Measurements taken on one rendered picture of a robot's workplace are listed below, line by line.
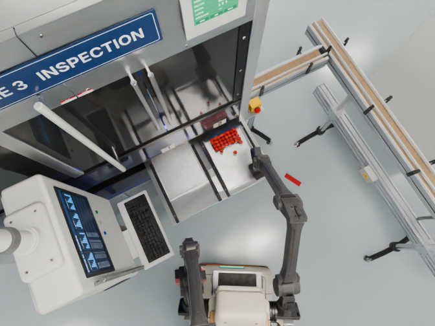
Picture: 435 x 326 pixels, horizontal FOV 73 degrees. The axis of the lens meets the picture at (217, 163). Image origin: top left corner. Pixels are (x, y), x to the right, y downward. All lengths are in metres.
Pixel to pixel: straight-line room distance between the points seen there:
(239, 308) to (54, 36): 1.11
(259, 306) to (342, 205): 1.75
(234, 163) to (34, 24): 1.32
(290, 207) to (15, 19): 1.06
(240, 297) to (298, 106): 2.13
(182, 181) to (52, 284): 0.91
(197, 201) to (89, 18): 1.24
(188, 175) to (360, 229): 1.69
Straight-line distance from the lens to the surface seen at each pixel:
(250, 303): 1.34
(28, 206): 1.31
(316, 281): 2.81
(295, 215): 1.24
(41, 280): 1.30
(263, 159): 1.55
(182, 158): 1.88
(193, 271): 1.23
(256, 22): 1.17
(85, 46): 0.92
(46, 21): 0.86
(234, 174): 1.84
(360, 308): 2.95
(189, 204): 1.81
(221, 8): 1.00
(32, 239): 1.22
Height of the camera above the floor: 2.67
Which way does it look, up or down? 75 degrees down
